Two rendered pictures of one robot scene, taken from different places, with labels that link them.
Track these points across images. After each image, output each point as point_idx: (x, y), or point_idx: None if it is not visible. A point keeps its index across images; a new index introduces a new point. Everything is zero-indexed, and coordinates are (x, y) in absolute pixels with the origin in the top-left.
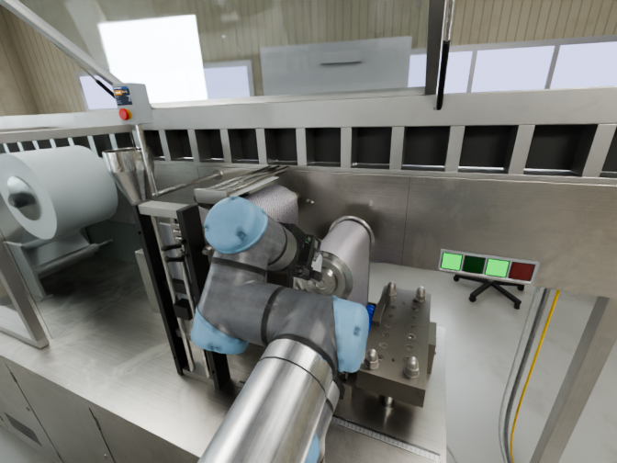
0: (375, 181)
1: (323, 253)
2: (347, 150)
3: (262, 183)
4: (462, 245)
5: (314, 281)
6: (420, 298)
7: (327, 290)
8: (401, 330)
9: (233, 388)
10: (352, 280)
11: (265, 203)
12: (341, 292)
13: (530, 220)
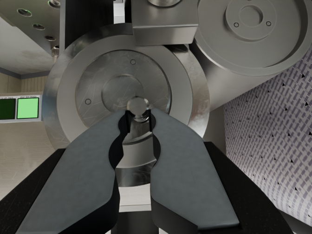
0: (124, 196)
1: (125, 182)
2: (164, 232)
3: (298, 231)
4: (20, 129)
5: (107, 126)
6: (54, 52)
7: (99, 72)
8: (30, 1)
9: None
10: (43, 113)
11: (295, 217)
12: (67, 72)
13: None
